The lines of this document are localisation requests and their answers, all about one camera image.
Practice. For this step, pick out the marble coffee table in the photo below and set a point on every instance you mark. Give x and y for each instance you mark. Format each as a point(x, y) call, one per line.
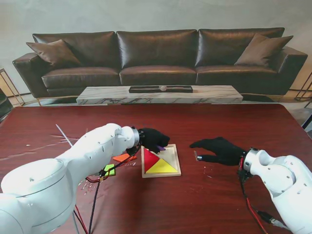
point(104, 96)

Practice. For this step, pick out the brown sofa cushion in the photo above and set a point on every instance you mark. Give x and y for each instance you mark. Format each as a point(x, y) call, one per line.
point(54, 54)
point(263, 51)

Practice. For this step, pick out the square wooden puzzle tray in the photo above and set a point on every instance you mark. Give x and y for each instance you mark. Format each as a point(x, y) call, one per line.
point(170, 153)

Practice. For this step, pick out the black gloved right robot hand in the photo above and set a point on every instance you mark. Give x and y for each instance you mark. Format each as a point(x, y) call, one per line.
point(224, 152)

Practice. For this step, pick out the thin metal side table frame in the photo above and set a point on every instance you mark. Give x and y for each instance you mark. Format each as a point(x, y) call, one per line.
point(303, 91)
point(14, 95)

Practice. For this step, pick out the large red tangram triangle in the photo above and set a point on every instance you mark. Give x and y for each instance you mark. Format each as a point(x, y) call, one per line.
point(150, 161)

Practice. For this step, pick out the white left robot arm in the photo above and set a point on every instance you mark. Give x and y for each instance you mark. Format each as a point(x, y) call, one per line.
point(73, 165)

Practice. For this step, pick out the large yellow tangram triangle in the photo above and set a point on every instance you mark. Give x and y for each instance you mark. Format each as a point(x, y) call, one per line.
point(162, 167)

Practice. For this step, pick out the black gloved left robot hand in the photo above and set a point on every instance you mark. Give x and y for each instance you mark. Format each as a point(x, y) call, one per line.
point(152, 139)

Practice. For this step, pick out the orange tangram parallelogram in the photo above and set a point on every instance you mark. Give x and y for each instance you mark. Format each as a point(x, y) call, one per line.
point(122, 158)

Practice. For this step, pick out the long black decorative tray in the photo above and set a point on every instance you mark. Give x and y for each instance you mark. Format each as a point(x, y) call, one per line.
point(146, 89)

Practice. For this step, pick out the clear glass ball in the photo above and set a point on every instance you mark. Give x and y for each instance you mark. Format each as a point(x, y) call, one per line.
point(163, 88)

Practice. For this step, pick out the green tangram square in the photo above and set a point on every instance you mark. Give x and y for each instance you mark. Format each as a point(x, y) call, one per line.
point(110, 169)

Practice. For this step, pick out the dark brown leather sofa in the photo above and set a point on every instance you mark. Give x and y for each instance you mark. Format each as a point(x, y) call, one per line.
point(156, 53)

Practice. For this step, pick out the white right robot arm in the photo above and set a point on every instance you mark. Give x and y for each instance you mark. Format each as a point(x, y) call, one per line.
point(285, 175)

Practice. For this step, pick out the purple tangram triangle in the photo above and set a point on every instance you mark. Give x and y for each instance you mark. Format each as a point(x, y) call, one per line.
point(161, 147)

